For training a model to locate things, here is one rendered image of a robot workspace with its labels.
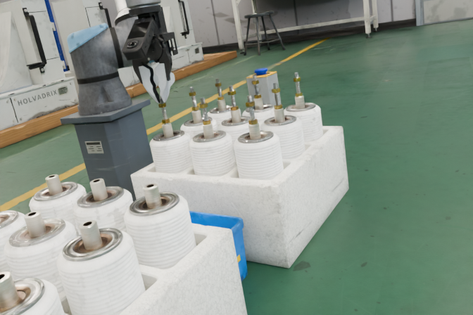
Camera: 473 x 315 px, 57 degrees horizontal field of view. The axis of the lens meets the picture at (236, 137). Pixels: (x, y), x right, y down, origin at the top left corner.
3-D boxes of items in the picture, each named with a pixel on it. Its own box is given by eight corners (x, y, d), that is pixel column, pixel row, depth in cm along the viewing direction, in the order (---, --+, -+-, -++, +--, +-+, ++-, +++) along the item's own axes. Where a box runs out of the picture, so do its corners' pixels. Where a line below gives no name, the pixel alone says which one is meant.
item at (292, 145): (312, 184, 108) (303, 114, 103) (307, 201, 99) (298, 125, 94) (274, 185, 111) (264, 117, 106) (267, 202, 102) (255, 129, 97)
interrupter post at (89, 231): (80, 250, 56) (73, 227, 55) (95, 240, 58) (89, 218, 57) (93, 253, 54) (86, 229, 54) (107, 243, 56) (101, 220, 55)
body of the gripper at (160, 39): (179, 56, 103) (169, 3, 100) (164, 62, 96) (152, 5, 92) (151, 60, 106) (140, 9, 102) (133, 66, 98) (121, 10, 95)
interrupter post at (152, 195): (143, 209, 65) (139, 188, 64) (154, 202, 67) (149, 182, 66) (155, 210, 64) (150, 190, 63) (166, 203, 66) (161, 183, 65)
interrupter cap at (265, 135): (281, 134, 91) (281, 131, 90) (257, 146, 86) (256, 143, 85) (254, 132, 96) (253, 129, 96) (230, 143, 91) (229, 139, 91)
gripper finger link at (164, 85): (184, 95, 104) (174, 57, 102) (173, 102, 99) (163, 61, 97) (172, 98, 105) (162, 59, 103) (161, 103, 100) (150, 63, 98)
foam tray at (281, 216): (146, 242, 108) (129, 174, 103) (229, 180, 139) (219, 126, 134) (289, 269, 87) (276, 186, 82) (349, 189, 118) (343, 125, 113)
